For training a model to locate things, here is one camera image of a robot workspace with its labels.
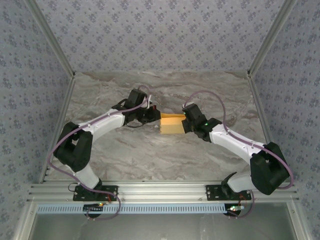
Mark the tan cardboard paper box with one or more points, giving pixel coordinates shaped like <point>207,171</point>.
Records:
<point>171,126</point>

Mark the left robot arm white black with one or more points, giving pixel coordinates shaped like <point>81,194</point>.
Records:
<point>105,122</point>

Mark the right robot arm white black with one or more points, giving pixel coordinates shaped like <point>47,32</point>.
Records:
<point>235,142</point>

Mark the right small circuit board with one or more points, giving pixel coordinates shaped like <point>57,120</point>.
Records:
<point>233,208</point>

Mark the small circuit board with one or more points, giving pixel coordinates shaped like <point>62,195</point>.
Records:
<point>233,208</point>
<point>91,208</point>

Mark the grey metal sheet panel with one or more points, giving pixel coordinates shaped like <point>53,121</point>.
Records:
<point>162,227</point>

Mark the left small circuit board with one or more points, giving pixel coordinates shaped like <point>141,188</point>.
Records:
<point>91,208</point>

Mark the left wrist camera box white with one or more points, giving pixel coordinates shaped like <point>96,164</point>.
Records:
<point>150,103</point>

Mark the right aluminium side rail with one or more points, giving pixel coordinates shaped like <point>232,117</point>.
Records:
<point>260,110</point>

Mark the aluminium side rail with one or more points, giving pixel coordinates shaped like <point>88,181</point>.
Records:
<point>59,125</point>
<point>260,110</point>

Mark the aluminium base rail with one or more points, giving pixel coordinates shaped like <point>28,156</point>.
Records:
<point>162,191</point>

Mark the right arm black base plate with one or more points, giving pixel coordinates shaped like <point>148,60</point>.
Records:
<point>212,193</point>

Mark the left aluminium side rail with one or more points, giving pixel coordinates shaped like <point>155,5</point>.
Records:
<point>59,125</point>

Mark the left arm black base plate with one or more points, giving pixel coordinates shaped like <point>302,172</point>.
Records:
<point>112,192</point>

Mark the left aluminium frame post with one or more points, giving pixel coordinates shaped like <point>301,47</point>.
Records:
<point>52,37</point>

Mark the aluminium frame post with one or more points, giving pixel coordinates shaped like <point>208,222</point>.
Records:
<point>270,37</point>
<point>52,37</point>

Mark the right aluminium frame post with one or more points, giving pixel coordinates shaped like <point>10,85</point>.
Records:
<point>270,37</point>

